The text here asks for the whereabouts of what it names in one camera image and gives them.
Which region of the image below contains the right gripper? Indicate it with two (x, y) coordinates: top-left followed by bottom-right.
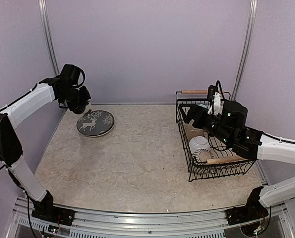
(179, 103), (234, 146)

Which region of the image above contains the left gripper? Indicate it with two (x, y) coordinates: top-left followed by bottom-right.
(60, 85), (91, 111)

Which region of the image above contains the grey deer pattern plate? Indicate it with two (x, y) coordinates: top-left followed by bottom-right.
(76, 110), (115, 137)

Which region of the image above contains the white and brown cup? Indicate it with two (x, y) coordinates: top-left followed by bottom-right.
(83, 103), (92, 114)

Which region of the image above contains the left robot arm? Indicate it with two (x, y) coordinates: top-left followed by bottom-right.
(0, 64), (91, 222)

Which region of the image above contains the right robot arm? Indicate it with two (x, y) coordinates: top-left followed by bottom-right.
(179, 101), (295, 220)

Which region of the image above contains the beige ceramic bowl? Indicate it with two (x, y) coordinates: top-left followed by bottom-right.
(184, 124), (204, 140)

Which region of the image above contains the white ceramic bowl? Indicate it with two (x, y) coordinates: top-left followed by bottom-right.
(189, 136), (210, 154)

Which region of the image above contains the striped small bowl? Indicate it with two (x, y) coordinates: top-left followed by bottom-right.
(192, 149), (214, 174)

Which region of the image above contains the far wooden rack handle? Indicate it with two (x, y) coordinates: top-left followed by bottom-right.
(181, 89), (225, 95)

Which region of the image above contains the wooden rack handle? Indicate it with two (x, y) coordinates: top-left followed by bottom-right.
(207, 156), (245, 165)
(181, 89), (225, 95)

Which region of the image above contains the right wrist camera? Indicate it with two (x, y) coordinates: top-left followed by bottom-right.
(207, 85), (222, 116)

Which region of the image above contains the black wire dish rack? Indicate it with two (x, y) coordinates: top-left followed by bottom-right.
(176, 91), (256, 182)

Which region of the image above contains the near wooden rack handle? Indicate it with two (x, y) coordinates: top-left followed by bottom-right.
(207, 156), (245, 165)

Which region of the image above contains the left aluminium corner post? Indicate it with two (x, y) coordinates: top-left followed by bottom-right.
(38, 0), (59, 75)

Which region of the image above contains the aluminium corner post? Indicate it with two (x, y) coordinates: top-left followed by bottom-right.
(231, 0), (258, 100)
(38, 0), (59, 75)

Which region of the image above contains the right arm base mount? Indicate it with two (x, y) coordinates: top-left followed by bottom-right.
(225, 205), (269, 225)

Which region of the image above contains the aluminium front rail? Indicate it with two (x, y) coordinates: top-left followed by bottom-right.
(13, 198), (293, 238)

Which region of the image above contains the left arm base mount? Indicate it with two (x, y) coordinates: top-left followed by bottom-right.
(32, 207), (76, 226)

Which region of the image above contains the right aluminium corner post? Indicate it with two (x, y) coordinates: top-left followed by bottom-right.
(231, 0), (258, 100)

